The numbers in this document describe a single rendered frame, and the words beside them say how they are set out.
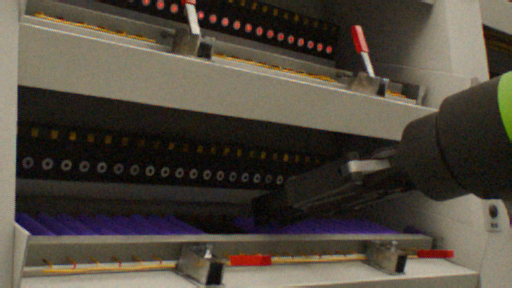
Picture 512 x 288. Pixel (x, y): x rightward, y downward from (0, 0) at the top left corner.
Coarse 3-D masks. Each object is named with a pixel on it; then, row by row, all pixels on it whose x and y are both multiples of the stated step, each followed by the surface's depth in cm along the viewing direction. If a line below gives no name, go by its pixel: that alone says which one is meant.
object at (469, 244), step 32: (32, 192) 65; (64, 192) 67; (96, 192) 69; (128, 192) 72; (160, 192) 74; (192, 192) 77; (224, 192) 80; (256, 192) 84; (384, 224) 94; (416, 224) 90; (448, 224) 87; (480, 256) 83
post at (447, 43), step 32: (352, 0) 103; (384, 0) 98; (416, 0) 94; (448, 0) 91; (384, 32) 98; (416, 32) 94; (448, 32) 90; (480, 32) 96; (416, 64) 93; (448, 64) 89; (480, 64) 94; (416, 192) 91; (480, 224) 85
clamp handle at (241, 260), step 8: (208, 248) 57; (208, 256) 57; (232, 256) 54; (240, 256) 53; (248, 256) 53; (256, 256) 52; (264, 256) 52; (232, 264) 54; (240, 264) 53; (248, 264) 53; (256, 264) 52; (264, 264) 52
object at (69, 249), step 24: (48, 240) 52; (72, 240) 53; (96, 240) 55; (120, 240) 56; (144, 240) 57; (168, 240) 59; (192, 240) 61; (216, 240) 62; (240, 240) 64; (264, 240) 66; (288, 240) 69; (312, 240) 71; (336, 240) 73; (360, 240) 76; (384, 240) 79; (408, 240) 82; (432, 240) 86; (48, 264) 51; (72, 264) 53; (120, 264) 54
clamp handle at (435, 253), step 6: (390, 246) 74; (396, 252) 73; (402, 252) 73; (408, 252) 72; (414, 252) 72; (420, 252) 71; (426, 252) 71; (432, 252) 70; (438, 252) 70; (444, 252) 69; (450, 252) 69
